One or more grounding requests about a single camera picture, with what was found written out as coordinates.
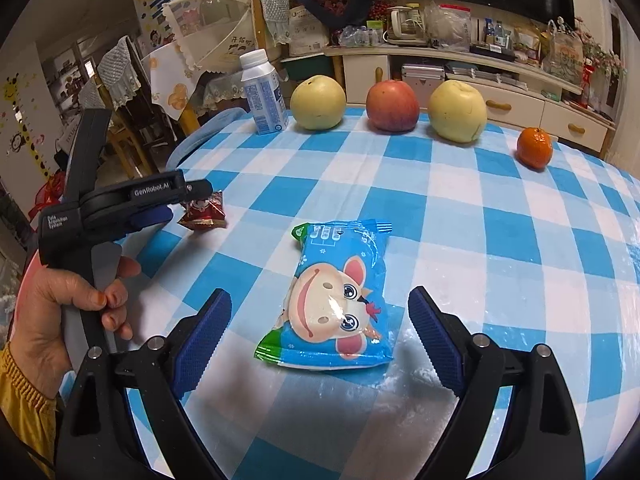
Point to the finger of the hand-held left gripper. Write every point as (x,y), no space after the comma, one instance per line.
(150,192)
(150,219)

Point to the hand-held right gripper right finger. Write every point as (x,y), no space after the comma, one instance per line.
(437,340)

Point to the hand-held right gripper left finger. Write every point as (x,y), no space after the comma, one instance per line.
(202,340)

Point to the dark red patterned snack wrapper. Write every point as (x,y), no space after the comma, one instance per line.
(205,215)

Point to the blue cartoon snack packet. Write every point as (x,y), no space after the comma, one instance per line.
(330,305)

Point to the person's left forearm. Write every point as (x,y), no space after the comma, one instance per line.
(25,400)

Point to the person's left hand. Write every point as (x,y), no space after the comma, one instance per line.
(45,305)

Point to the light blue padded chair back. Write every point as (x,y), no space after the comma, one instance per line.
(205,135)

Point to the blue white checkered tablecloth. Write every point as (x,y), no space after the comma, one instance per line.
(500,260)

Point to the orange print table cover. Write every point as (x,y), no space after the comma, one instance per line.
(172,85)

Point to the lace trim cloth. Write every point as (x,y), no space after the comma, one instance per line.
(220,92)

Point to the wooden chair with crochet cover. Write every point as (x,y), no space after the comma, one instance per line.
(120,70)
(272,15)

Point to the white milk bottle blue label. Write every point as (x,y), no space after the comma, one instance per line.
(262,95)

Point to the left yellow-green apple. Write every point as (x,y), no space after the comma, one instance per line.
(317,102)

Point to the yellow-green apple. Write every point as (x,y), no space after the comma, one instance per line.
(317,102)
(457,111)

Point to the orange tangerine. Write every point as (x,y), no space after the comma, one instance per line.
(535,148)

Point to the white sack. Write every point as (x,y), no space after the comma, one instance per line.
(307,30)

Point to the right yellow-green apple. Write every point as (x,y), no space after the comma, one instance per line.
(457,111)

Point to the red apple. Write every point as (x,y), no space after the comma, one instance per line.
(392,106)

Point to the white TV cabinet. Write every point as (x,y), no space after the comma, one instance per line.
(525,105)

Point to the silver case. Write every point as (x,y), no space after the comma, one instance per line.
(422,76)

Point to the pack of small bottles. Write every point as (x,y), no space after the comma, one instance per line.
(362,35)

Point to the dark blue flower bouquet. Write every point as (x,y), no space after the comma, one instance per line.
(335,0)

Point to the red berry branch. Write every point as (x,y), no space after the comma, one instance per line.
(382,9)

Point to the glass electric kettle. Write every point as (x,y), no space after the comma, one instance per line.
(404,24)

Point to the clear plastic bag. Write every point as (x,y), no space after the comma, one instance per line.
(449,25)

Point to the printed gift bag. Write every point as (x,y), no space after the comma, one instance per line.
(562,50)

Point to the artificial flowers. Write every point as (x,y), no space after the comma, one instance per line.
(600,60)

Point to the giraffe wall sticker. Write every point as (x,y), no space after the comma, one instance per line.
(22,120)

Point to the blue wall poster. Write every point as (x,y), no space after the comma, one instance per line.
(155,0)

